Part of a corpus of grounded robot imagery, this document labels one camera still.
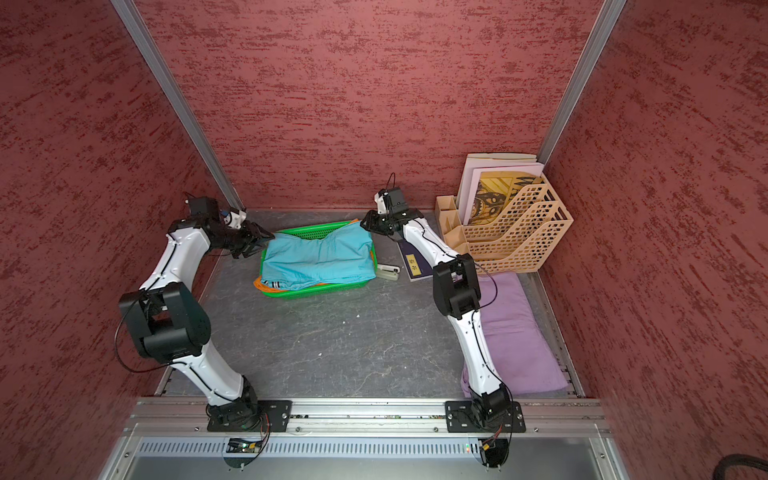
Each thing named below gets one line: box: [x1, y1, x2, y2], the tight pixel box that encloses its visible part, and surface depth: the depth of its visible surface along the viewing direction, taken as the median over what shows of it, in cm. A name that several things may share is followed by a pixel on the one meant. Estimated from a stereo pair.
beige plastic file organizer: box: [435, 175, 574, 274], surface depth 99 cm
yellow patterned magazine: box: [469, 171, 545, 226], surface depth 99 cm
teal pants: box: [261, 220, 376, 291], surface depth 92 cm
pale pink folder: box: [458, 158, 545, 226], surface depth 100 cm
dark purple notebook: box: [396, 239, 433, 282], surface depth 105 cm
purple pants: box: [461, 272, 568, 398], surface depth 86 cm
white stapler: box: [376, 264, 401, 281], surface depth 102 cm
